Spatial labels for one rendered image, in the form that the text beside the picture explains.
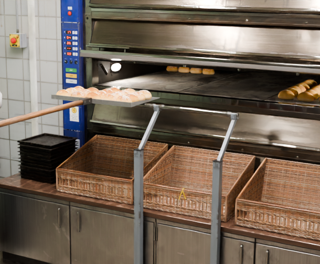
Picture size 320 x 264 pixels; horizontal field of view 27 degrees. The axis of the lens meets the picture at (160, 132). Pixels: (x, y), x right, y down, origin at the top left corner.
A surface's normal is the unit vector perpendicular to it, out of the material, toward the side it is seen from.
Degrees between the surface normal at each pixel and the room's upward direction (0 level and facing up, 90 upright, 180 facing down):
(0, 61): 90
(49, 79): 90
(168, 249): 91
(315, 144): 70
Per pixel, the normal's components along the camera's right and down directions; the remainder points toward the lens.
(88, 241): -0.47, 0.19
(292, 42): -0.44, -0.15
